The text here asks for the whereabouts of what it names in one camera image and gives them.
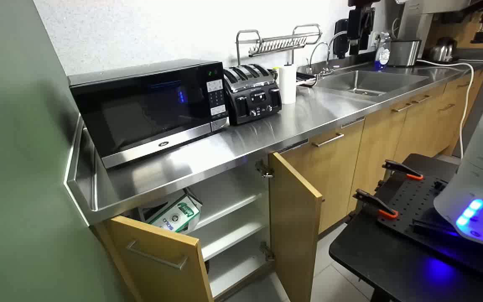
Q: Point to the steel cabinet shelf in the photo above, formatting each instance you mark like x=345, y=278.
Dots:
x=226, y=194
x=238, y=268
x=233, y=231

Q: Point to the green and white box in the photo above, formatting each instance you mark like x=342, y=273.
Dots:
x=176, y=213

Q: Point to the wooden cabinet door by wall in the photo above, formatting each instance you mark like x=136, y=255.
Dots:
x=159, y=268

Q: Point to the black and silver toaster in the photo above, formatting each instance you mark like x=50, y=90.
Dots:
x=251, y=93

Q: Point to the small blue bottle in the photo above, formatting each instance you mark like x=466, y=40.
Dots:
x=382, y=57

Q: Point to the black coffee machine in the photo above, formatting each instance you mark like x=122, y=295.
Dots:
x=359, y=26

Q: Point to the chrome dish rack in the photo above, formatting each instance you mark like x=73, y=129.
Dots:
x=276, y=41

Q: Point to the black orange spring clamp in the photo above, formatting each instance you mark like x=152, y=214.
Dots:
x=401, y=169
x=375, y=204

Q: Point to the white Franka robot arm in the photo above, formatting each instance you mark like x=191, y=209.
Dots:
x=478, y=184

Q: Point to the chrome sink faucet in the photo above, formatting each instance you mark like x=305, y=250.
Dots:
x=325, y=52

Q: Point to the closed wooden cabinet door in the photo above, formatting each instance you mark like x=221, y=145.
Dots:
x=385, y=144
x=330, y=172
x=427, y=122

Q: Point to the white paper towel roll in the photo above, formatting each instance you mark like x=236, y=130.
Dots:
x=286, y=83

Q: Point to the stainless steel sink basin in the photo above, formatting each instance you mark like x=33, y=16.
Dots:
x=372, y=80

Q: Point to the black microwave oven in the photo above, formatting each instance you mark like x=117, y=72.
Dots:
x=141, y=110

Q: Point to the black robot table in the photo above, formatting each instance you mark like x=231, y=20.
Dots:
x=380, y=261

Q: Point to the steel canister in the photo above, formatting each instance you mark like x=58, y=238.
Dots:
x=404, y=52

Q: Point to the steel kettle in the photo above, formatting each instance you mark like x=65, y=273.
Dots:
x=442, y=50

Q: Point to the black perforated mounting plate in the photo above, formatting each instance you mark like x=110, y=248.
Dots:
x=414, y=206

